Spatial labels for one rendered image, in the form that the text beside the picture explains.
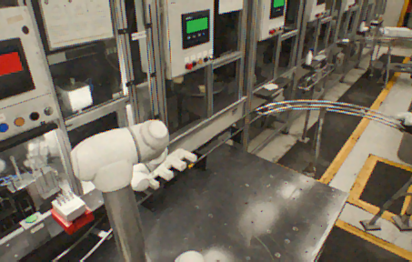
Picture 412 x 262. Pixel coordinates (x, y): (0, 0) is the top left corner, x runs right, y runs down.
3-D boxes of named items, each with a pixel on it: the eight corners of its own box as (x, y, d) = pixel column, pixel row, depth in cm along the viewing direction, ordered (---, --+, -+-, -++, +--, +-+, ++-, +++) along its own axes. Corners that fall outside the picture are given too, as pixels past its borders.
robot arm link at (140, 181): (121, 186, 155) (139, 168, 162) (141, 198, 147) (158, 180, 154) (114, 173, 148) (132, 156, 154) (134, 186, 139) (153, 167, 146)
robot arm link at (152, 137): (155, 127, 114) (122, 137, 108) (166, 106, 98) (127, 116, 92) (168, 158, 111) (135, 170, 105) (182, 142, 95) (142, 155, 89)
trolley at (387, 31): (366, 81, 543) (382, 28, 494) (365, 72, 588) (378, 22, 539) (421, 87, 516) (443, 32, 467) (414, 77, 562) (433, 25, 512)
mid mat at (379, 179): (410, 230, 245) (411, 228, 244) (343, 201, 275) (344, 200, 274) (424, 172, 312) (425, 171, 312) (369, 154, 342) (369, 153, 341)
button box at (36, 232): (34, 247, 124) (25, 228, 118) (25, 238, 128) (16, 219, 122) (52, 236, 129) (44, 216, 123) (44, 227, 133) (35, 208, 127)
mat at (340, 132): (325, 190, 288) (325, 189, 287) (271, 167, 319) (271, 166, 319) (411, 56, 681) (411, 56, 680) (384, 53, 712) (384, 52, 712)
